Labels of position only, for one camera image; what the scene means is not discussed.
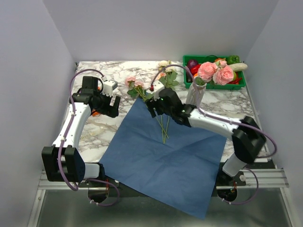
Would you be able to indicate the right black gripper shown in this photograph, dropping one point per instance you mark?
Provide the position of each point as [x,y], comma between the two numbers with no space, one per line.
[151,105]

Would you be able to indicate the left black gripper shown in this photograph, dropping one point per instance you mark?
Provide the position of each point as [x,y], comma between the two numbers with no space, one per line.
[110,110]

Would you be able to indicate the cream printed ribbon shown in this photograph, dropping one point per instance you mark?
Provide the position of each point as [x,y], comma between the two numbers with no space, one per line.
[93,132]

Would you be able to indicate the peach rose stem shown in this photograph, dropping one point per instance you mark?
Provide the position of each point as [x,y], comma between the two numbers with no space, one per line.
[162,77]

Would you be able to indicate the white rose stem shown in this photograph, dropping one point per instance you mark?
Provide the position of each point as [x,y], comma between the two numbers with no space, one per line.
[171,83]

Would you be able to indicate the dark blue wrapping sheet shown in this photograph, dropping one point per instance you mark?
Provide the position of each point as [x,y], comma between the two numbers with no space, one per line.
[179,171]

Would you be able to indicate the pink rose bunch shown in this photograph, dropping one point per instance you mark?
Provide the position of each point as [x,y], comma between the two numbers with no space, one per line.
[218,73]

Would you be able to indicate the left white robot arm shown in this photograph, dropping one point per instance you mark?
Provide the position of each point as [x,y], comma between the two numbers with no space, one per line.
[62,161]

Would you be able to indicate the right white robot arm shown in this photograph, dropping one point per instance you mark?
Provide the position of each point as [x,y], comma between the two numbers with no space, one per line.
[245,134]

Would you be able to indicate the white ribbed ceramic vase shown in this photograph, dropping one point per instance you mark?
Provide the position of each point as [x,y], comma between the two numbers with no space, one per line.
[195,94]

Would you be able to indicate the orange snack packet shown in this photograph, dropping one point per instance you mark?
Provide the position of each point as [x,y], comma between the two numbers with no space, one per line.
[95,113]

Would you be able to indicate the purple eggplant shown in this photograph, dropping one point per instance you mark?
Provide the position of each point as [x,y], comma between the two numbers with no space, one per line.
[188,77]

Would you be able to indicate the red bell pepper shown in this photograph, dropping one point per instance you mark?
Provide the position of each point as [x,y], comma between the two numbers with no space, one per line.
[195,69]

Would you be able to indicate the purple onion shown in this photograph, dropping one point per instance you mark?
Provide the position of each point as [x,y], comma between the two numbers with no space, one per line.
[191,63]

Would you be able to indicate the green plastic basket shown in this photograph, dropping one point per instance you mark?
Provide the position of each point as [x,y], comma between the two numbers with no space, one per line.
[211,58]

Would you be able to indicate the red chili peppers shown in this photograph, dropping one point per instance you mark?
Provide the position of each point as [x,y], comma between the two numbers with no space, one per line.
[236,78]

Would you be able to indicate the green bell pepper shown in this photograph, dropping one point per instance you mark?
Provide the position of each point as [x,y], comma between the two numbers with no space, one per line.
[233,59]

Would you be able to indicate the white radish toy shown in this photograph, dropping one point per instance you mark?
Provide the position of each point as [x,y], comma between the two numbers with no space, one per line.
[236,67]

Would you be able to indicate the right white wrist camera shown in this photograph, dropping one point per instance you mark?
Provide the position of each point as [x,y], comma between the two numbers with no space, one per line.
[157,87]

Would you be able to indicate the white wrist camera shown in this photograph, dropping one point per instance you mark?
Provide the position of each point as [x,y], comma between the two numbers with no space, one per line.
[108,87]
[157,87]

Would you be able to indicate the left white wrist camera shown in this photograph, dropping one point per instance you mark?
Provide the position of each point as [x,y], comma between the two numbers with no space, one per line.
[108,87]

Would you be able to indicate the black mounting base plate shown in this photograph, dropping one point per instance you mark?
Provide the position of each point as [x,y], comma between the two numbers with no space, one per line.
[220,185]

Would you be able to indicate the aluminium rail frame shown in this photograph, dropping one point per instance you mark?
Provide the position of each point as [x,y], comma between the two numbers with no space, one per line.
[57,206]

